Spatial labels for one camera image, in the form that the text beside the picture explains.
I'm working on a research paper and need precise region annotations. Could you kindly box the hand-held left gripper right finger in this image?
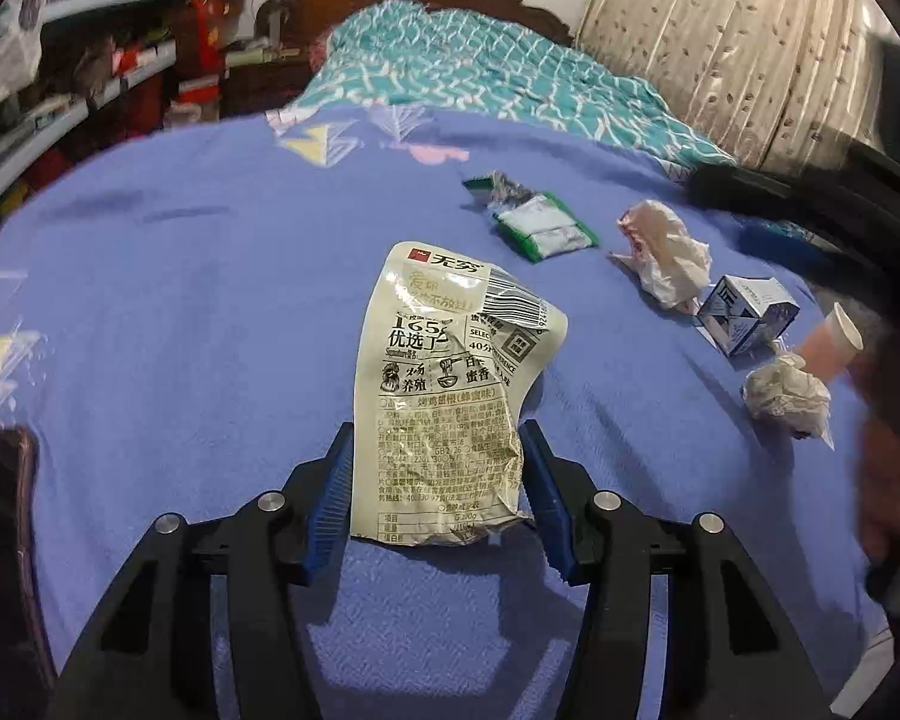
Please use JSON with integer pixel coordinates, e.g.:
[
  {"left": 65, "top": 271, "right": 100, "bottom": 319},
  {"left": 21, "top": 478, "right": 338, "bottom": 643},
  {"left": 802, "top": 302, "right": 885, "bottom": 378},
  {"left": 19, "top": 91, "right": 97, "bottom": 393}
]
[{"left": 520, "top": 420, "right": 833, "bottom": 720}]

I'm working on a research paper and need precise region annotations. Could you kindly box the white shelf rack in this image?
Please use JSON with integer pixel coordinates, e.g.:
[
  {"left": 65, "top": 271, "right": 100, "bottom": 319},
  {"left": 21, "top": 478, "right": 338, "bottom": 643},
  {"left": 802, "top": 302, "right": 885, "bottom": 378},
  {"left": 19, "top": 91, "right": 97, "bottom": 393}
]
[{"left": 0, "top": 0, "right": 226, "bottom": 241}]

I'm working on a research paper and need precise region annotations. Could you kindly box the teal patterned quilt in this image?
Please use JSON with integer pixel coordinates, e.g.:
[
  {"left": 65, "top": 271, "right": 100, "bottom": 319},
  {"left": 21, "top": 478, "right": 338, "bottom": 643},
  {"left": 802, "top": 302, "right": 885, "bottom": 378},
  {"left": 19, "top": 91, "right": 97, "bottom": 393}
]
[{"left": 294, "top": 0, "right": 736, "bottom": 170}]

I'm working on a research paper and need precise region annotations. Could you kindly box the white printed snack bag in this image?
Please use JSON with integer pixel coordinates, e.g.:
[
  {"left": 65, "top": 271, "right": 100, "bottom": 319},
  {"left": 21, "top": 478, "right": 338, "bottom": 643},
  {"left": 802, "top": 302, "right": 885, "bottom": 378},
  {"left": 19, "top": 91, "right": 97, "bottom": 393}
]
[{"left": 349, "top": 241, "right": 569, "bottom": 547}]

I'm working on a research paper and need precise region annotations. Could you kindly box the green white wrapper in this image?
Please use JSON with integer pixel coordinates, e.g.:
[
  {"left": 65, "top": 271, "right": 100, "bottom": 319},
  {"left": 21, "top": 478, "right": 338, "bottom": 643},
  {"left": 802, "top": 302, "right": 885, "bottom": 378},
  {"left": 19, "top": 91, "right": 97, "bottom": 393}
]
[{"left": 463, "top": 171, "right": 601, "bottom": 263}]

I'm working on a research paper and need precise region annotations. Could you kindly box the carved wooden headboard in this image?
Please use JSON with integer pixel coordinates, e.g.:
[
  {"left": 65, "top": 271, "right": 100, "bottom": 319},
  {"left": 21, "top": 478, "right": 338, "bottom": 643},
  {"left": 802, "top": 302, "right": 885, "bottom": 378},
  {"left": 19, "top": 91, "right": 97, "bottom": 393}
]
[{"left": 255, "top": 0, "right": 575, "bottom": 91}]

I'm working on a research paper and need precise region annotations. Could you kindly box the pinkish paper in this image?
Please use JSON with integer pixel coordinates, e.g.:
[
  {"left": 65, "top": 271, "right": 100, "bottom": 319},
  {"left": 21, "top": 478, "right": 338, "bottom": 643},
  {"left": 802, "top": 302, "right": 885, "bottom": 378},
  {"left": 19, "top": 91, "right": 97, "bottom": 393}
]
[{"left": 609, "top": 199, "right": 713, "bottom": 310}]

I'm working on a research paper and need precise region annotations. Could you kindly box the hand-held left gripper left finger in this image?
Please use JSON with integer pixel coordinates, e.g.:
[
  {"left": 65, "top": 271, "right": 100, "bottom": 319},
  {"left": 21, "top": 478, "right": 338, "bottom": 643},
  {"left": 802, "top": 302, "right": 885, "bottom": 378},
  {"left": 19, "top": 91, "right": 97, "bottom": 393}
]
[{"left": 45, "top": 422, "right": 357, "bottom": 720}]

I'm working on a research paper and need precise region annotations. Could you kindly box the person's right hand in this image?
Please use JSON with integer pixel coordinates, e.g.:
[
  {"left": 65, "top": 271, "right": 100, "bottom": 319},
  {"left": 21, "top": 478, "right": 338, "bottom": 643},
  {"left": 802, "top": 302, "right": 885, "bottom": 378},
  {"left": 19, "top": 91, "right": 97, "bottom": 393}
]
[{"left": 855, "top": 360, "right": 900, "bottom": 563}]

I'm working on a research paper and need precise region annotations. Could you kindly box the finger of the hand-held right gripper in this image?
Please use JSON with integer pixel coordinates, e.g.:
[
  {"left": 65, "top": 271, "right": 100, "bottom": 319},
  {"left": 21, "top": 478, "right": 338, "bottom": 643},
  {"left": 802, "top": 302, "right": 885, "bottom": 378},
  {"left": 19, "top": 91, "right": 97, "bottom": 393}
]
[
  {"left": 686, "top": 163, "right": 848, "bottom": 241},
  {"left": 736, "top": 219, "right": 841, "bottom": 286}
]

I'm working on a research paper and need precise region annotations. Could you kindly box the beige leaf-print curtain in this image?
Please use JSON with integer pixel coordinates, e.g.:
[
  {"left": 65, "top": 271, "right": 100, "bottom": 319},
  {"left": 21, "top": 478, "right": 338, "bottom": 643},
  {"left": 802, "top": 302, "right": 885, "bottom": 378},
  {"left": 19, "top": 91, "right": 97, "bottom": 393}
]
[{"left": 576, "top": 0, "right": 900, "bottom": 173}]

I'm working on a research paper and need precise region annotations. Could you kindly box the small blue white carton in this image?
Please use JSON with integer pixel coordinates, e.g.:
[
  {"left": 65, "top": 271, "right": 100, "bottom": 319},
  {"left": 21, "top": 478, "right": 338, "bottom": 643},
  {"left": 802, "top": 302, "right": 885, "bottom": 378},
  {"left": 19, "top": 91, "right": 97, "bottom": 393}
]
[{"left": 694, "top": 275, "right": 800, "bottom": 357}]

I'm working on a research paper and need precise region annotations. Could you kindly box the red box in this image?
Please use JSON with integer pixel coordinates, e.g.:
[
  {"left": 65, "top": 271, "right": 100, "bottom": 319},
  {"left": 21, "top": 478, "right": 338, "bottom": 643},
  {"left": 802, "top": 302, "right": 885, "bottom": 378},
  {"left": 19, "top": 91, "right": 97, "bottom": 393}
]
[{"left": 186, "top": 0, "right": 224, "bottom": 53}]

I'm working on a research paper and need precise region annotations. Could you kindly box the white paper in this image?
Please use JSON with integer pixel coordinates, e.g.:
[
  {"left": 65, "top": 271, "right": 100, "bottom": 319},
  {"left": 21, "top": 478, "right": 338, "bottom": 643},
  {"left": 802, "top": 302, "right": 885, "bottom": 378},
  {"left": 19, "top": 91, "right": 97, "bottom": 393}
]
[{"left": 741, "top": 352, "right": 835, "bottom": 451}]

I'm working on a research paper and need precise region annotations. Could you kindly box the pink paper cup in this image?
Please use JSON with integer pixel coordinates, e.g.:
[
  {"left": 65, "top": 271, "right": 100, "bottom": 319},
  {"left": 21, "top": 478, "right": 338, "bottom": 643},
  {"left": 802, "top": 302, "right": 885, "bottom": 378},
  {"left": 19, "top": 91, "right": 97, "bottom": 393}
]
[{"left": 791, "top": 302, "right": 863, "bottom": 376}]

